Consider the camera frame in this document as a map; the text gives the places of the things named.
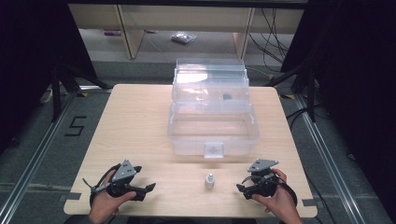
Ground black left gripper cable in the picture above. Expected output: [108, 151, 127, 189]
[81, 162, 122, 207]

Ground wooden shelf unit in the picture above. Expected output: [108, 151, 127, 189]
[67, 3, 305, 61]

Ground black floor cable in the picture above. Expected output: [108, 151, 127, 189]
[285, 104, 314, 130]

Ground person's right hand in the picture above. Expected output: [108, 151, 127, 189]
[250, 168, 301, 224]

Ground black metal stand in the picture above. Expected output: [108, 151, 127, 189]
[49, 61, 114, 123]
[263, 61, 318, 124]

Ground metal floor rail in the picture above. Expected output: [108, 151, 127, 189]
[0, 91, 78, 224]
[293, 94, 366, 224]

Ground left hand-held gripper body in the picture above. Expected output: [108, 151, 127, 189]
[92, 159, 148, 203]

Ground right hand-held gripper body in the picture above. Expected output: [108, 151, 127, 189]
[244, 159, 280, 200]

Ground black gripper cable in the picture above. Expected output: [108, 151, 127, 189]
[272, 169, 299, 207]
[81, 162, 122, 207]

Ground small white bottle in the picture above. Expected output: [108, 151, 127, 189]
[204, 173, 216, 190]

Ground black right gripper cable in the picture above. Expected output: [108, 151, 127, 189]
[272, 169, 299, 207]

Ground clear plastic bag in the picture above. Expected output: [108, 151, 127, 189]
[170, 31, 198, 45]

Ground clear plastic storage box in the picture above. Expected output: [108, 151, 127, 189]
[166, 57, 262, 160]

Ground bundle of black cables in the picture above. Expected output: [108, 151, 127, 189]
[247, 7, 291, 65]

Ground black curtain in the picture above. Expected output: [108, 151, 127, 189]
[279, 0, 396, 216]
[0, 0, 98, 157]

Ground person's left hand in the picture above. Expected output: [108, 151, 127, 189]
[89, 169, 137, 224]

